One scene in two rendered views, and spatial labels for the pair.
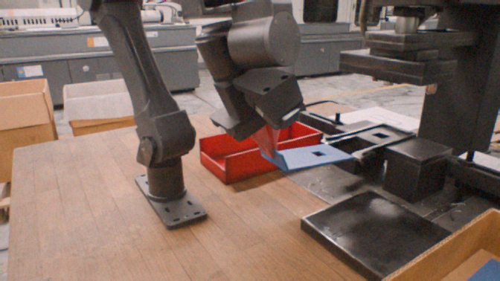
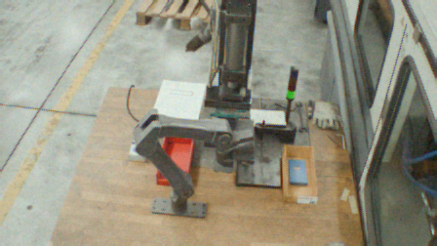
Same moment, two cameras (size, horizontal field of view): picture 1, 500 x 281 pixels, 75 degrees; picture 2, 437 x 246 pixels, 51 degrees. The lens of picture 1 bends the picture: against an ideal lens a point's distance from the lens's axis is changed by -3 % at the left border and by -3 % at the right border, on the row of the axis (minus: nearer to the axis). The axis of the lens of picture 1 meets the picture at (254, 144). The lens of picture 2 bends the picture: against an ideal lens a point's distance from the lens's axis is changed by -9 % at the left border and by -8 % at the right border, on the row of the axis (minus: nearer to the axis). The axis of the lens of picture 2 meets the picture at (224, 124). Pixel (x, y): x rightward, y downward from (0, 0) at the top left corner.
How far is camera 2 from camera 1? 151 cm
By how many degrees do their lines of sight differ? 50
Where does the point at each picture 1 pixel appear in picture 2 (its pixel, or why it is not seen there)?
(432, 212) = (259, 150)
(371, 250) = (265, 179)
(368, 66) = (222, 104)
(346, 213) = (245, 171)
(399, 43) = (240, 98)
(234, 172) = not seen: hidden behind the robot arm
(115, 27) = (162, 156)
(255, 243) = (232, 200)
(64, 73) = not seen: outside the picture
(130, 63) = (171, 167)
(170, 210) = (194, 212)
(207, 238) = (218, 210)
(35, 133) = not seen: outside the picture
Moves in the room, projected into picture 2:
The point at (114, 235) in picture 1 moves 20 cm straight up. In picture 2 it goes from (192, 233) to (193, 194)
